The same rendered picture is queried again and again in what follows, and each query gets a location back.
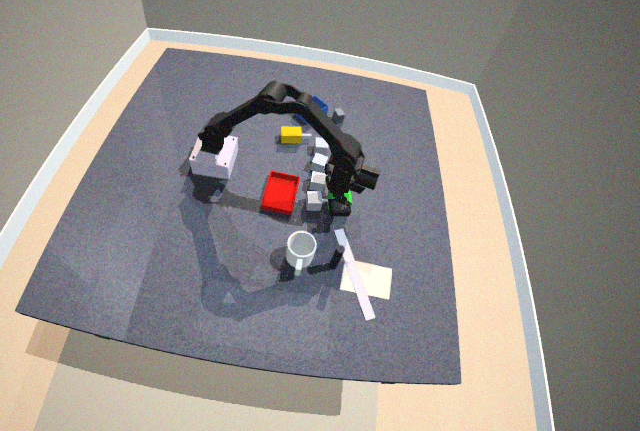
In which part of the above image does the red tray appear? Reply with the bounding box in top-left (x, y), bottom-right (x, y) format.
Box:
top-left (261, 171), bottom-right (300, 215)

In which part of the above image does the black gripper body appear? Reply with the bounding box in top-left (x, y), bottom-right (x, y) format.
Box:
top-left (325, 163), bottom-right (352, 216)

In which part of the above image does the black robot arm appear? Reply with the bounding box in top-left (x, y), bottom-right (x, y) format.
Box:
top-left (197, 80), bottom-right (380, 194)

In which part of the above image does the blue tray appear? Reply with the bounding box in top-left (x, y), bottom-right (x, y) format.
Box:
top-left (293, 95), bottom-right (329, 125)

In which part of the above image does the yellow block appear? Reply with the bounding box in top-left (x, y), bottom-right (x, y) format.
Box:
top-left (280, 127), bottom-right (311, 143)

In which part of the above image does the white flat bar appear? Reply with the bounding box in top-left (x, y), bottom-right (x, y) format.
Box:
top-left (334, 229), bottom-right (375, 320)

